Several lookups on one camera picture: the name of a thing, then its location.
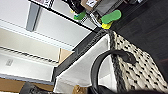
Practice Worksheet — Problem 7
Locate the yellow-brown snack item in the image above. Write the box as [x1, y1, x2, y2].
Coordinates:
[74, 85, 88, 94]

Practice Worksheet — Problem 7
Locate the green and yellow toy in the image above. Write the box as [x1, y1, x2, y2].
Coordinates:
[99, 8, 123, 31]

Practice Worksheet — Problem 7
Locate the small cardboard box white label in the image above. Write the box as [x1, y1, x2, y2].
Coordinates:
[81, 0, 102, 11]

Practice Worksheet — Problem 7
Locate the plain black bag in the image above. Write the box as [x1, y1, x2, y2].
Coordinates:
[63, 0, 84, 11]

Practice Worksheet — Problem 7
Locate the black wire shelf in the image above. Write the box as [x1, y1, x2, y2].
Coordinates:
[27, 0, 148, 35]

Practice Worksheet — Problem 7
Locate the white wall switch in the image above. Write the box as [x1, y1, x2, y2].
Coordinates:
[5, 58, 15, 67]

